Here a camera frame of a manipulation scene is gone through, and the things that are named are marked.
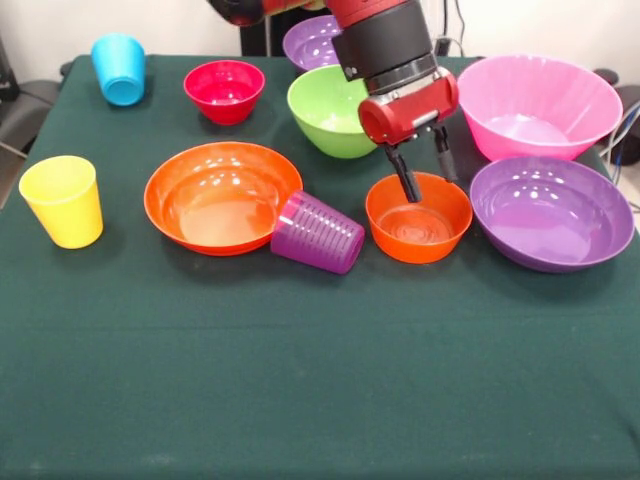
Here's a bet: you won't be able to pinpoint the purple plastic cup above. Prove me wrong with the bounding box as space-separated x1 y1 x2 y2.
270 189 367 276

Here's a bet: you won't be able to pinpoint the dark green table cloth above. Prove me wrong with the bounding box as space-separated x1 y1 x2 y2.
0 53 640 480

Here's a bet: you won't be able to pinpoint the small red bowl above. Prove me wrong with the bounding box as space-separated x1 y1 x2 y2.
183 59 266 126

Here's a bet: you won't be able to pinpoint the blue plastic cup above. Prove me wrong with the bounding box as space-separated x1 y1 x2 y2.
90 33 147 107

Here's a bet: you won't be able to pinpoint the small orange bowl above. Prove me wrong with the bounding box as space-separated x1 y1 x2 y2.
364 171 474 265

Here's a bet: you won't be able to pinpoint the grey cable with plug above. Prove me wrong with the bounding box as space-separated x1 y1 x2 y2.
433 34 467 59

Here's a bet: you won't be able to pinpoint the yellow plastic cup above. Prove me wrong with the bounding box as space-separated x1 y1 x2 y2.
18 155 104 250

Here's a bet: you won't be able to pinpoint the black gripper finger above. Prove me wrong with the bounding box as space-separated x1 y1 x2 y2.
431 124 460 184
383 143 424 205

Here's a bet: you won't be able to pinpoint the grey and blue cables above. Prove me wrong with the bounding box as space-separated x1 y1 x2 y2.
597 99 640 169

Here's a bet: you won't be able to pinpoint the black hanging cable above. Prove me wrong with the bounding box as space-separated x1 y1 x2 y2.
452 0 469 56

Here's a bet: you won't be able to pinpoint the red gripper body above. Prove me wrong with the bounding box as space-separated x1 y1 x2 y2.
357 67 460 147

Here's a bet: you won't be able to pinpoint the black chair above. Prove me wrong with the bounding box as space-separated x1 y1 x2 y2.
0 34 54 159

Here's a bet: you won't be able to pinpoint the purple bowl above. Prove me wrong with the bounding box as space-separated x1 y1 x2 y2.
469 156 636 275
282 14 345 72

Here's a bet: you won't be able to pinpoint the green bowl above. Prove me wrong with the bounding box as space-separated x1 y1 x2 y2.
286 64 380 160

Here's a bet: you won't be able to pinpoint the large pink bowl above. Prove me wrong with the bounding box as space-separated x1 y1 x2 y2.
457 54 624 163

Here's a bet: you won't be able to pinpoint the large orange bowl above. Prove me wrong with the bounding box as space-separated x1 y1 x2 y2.
143 141 305 258

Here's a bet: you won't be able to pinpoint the black equipment with knob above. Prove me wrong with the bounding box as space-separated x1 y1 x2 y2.
594 68 640 166

